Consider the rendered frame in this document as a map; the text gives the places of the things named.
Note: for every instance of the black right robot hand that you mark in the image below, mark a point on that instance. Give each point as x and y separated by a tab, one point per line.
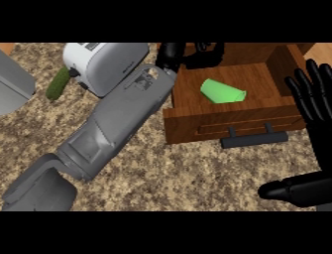
327	132

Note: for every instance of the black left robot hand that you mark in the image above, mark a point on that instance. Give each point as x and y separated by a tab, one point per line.
192	57

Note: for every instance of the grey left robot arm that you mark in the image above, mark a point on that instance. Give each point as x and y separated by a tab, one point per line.
110	120

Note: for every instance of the wooden drawer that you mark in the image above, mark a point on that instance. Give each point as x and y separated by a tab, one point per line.
232	124
225	89

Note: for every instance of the green cup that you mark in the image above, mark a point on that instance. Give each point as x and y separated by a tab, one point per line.
220	91

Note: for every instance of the wooden drawer front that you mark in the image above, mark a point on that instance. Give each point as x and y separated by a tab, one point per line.
232	124

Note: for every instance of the white toaster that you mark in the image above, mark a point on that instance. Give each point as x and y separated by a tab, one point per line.
105	64

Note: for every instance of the wooden cabinet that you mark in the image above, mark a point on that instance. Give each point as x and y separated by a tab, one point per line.
281	63

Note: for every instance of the green cucumber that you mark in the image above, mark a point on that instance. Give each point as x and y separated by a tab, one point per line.
58	83

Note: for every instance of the grey rounded appliance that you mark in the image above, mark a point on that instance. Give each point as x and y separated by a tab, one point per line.
2	81

